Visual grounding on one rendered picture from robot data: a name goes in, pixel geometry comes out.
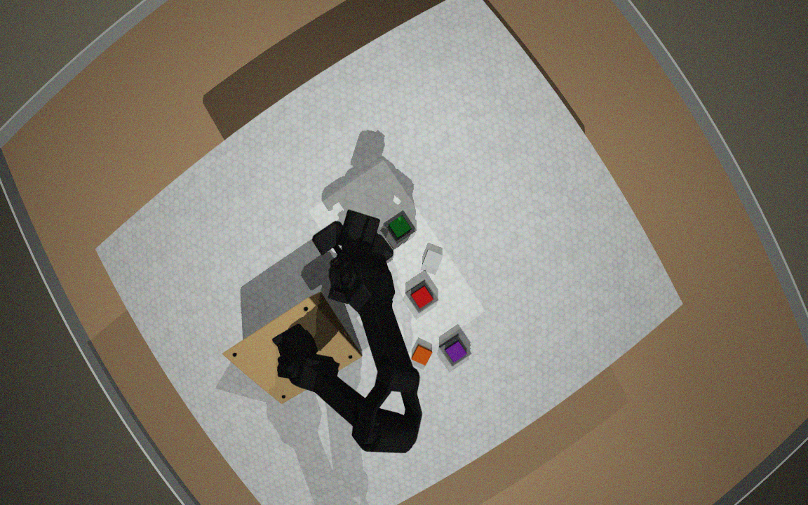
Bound green button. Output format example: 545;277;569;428
383;210;416;243

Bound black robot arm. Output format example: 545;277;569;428
272;210;422;453

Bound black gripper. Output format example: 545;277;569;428
312;221;343;266

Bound red button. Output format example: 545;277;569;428
405;280;439;313

